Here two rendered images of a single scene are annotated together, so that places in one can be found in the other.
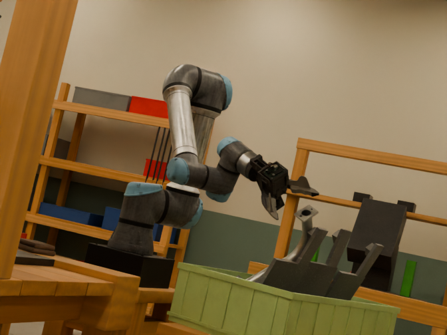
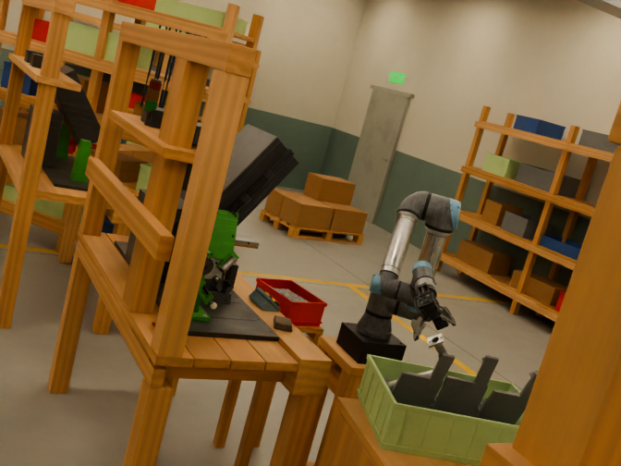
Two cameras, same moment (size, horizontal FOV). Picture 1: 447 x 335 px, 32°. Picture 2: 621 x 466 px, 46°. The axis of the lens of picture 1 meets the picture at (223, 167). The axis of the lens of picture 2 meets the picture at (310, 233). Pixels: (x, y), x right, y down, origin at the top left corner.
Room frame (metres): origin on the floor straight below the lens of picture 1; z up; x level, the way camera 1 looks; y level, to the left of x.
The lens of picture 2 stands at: (0.00, -1.31, 1.88)
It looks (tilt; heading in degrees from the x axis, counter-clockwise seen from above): 11 degrees down; 38
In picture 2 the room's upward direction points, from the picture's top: 15 degrees clockwise
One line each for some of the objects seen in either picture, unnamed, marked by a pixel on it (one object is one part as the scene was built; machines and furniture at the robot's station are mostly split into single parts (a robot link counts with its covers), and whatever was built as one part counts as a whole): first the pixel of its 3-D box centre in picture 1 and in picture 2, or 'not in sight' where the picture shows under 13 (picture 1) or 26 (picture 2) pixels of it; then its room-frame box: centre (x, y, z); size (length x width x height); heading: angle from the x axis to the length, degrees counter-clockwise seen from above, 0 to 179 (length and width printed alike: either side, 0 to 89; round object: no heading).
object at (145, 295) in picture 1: (122, 286); (365, 357); (2.57, 0.24, 0.83); 0.32 x 0.32 x 0.04; 65
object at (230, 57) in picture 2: not in sight; (173, 43); (1.88, 1.09, 1.89); 1.50 x 0.09 x 0.09; 69
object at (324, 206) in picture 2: not in sight; (317, 205); (7.58, 4.66, 0.37); 1.20 x 0.80 x 0.74; 167
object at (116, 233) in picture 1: (133, 235); (376, 322); (2.57, 0.24, 1.00); 0.15 x 0.15 x 0.10
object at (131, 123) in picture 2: not in sight; (162, 137); (1.92, 1.08, 1.52); 0.90 x 0.25 x 0.04; 69
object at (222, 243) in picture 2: not in sight; (220, 232); (2.19, 0.89, 1.17); 0.13 x 0.12 x 0.20; 69
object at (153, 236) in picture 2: not in sight; (121, 200); (1.82, 1.12, 1.23); 1.30 x 0.05 x 0.09; 69
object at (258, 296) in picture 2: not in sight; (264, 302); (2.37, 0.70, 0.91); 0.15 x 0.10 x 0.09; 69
